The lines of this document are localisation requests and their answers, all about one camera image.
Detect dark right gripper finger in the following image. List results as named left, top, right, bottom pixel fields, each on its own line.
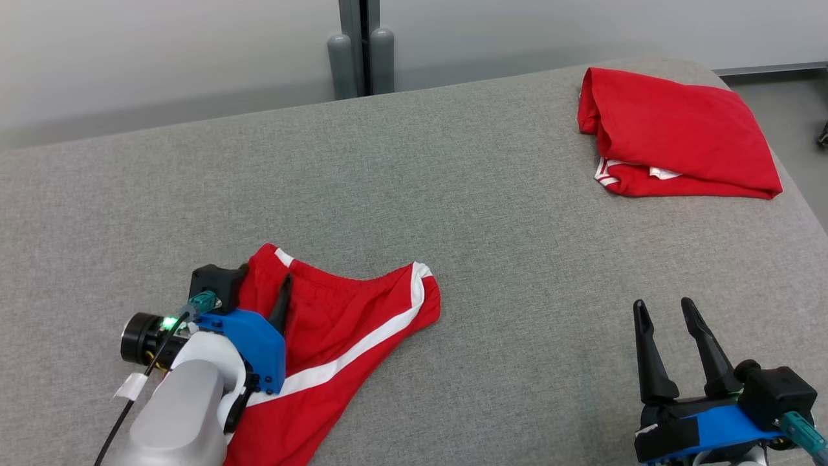
left=633, top=299, right=681, bottom=406
left=681, top=297, right=745, bottom=399

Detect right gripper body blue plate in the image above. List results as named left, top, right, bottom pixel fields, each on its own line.
left=634, top=392, right=787, bottom=466

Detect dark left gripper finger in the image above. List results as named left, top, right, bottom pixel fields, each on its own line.
left=268, top=274, right=294, bottom=338

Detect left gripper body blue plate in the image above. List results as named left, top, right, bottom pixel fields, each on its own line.
left=193, top=307, right=287, bottom=396

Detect red shorts with white stripe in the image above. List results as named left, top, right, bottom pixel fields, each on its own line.
left=223, top=243, right=442, bottom=466

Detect red shirt with white stripes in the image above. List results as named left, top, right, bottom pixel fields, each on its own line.
left=578, top=67, right=783, bottom=200

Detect left arm cable teal plug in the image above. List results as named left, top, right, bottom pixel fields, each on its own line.
left=94, top=291, right=218, bottom=466

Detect arm cable teal plug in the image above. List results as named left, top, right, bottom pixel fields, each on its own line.
left=778, top=412, right=828, bottom=461
left=94, top=291, right=218, bottom=466

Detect right arm cable teal plug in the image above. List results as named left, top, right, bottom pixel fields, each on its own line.
left=778, top=412, right=828, bottom=461

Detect white left cable tag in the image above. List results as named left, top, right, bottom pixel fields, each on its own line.
left=114, top=373, right=149, bottom=401

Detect grey rounded post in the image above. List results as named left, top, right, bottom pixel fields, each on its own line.
left=327, top=34, right=358, bottom=101
left=370, top=27, right=395, bottom=96

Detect grey vertical frame strip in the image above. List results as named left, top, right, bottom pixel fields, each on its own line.
left=338, top=0, right=381, bottom=98

